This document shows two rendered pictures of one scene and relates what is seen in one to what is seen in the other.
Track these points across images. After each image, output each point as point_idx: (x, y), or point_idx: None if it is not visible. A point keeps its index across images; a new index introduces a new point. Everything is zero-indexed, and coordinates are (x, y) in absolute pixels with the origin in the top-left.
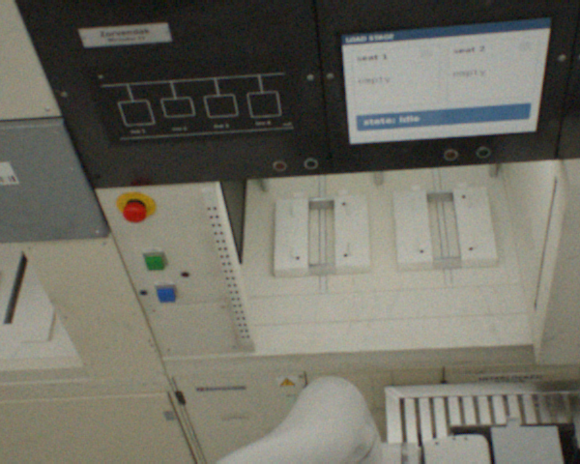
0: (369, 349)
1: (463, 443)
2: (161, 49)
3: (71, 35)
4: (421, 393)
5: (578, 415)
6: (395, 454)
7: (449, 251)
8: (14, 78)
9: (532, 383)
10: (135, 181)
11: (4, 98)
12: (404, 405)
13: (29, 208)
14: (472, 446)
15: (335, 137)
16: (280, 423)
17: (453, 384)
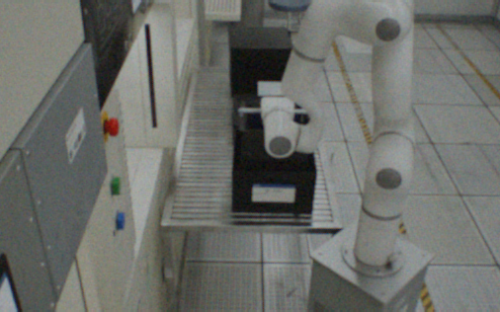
0: (149, 202)
1: (267, 101)
2: None
3: None
4: (170, 209)
5: (195, 161)
6: (277, 112)
7: None
8: (71, 3)
9: (172, 172)
10: (105, 95)
11: (70, 30)
12: (158, 244)
13: (89, 164)
14: (268, 99)
15: (131, 11)
16: (344, 4)
17: (166, 197)
